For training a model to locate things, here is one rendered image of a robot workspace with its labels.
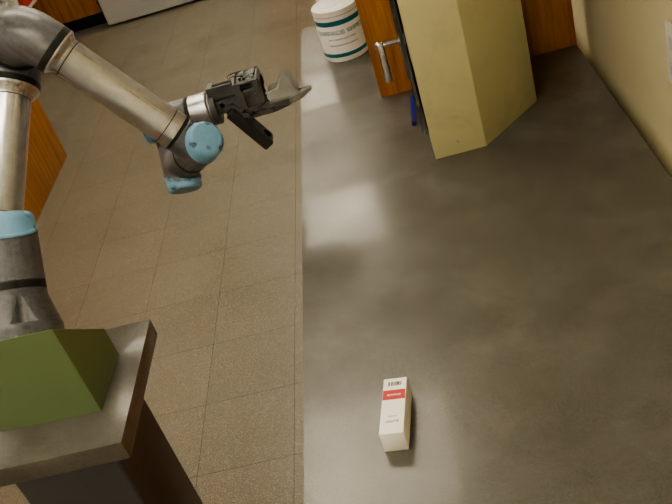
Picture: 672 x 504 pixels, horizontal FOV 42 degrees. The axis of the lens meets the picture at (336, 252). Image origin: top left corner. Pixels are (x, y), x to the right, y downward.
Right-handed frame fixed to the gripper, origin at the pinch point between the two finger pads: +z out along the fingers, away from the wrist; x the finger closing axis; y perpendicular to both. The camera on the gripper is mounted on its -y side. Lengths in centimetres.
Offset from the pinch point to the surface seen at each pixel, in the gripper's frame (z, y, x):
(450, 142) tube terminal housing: 26.4, -17.4, -5.7
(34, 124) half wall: -171, -85, 252
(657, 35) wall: 66, 2, -22
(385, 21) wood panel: 19.4, -1.7, 31.4
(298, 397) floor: -37, -115, 34
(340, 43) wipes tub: 6, -15, 60
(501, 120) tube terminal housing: 38.1, -17.8, -1.2
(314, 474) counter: -6, -20, -85
